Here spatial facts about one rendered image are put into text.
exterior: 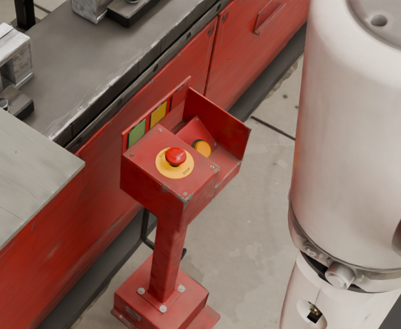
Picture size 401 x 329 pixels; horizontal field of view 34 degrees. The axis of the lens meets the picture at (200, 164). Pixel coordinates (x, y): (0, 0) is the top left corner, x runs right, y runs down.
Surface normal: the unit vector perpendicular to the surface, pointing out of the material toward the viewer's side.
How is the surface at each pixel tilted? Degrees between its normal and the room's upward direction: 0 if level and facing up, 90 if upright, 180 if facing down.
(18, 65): 90
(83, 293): 0
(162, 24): 0
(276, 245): 0
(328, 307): 85
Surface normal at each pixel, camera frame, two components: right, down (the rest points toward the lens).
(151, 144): 0.12, -0.57
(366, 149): -0.57, 0.64
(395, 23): -0.12, -0.53
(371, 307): 0.69, 0.50
